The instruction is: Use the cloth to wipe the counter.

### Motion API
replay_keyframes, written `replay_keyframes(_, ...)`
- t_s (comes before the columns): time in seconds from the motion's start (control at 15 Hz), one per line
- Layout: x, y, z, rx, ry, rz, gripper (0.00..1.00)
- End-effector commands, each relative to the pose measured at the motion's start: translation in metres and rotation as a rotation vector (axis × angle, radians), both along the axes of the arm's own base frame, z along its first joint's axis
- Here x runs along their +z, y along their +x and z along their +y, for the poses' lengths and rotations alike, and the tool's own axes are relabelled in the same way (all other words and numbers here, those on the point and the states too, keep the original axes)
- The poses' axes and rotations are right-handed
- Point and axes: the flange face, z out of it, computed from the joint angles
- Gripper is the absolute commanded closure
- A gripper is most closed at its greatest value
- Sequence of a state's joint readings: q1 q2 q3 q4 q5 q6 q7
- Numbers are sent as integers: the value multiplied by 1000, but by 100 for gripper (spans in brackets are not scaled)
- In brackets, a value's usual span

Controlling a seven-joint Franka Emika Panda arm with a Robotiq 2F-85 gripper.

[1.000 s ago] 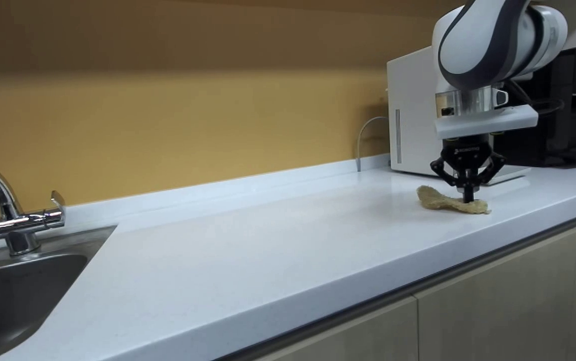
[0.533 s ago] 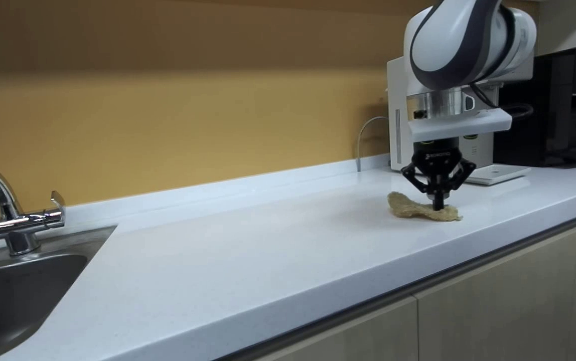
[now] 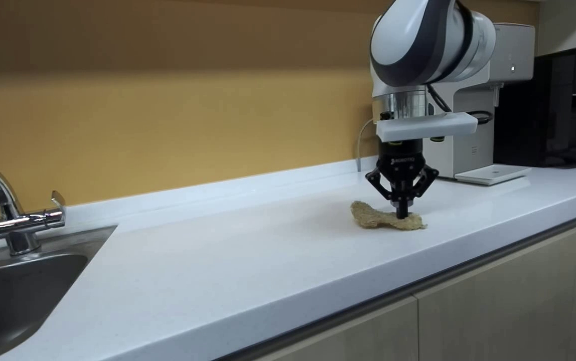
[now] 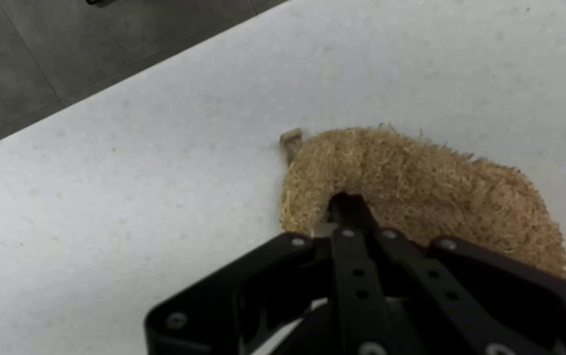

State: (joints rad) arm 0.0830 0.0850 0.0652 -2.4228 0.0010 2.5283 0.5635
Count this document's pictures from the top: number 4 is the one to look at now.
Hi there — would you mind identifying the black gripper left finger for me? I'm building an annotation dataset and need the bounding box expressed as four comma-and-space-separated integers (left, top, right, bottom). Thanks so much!
144, 192, 389, 355

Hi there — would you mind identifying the tan fuzzy cloth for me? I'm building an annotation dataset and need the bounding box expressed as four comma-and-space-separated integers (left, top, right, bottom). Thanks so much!
279, 125, 566, 283

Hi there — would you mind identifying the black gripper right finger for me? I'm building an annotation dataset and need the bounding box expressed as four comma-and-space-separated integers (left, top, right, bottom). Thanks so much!
350, 192, 566, 355

